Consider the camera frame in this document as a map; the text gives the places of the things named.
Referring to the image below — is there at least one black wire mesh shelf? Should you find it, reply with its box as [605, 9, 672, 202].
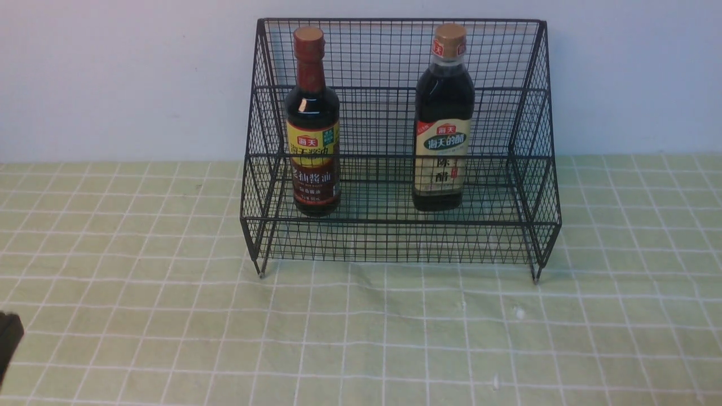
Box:
[240, 17, 562, 283]

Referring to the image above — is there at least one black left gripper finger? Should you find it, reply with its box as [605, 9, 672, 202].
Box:
[0, 312, 25, 386]

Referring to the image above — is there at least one green checkered tablecloth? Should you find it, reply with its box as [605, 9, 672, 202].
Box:
[1, 155, 721, 405]

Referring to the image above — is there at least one dark soy sauce bottle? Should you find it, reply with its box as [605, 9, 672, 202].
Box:
[284, 26, 341, 218]

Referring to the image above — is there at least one black vinegar bottle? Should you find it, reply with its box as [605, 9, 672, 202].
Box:
[412, 23, 475, 211]

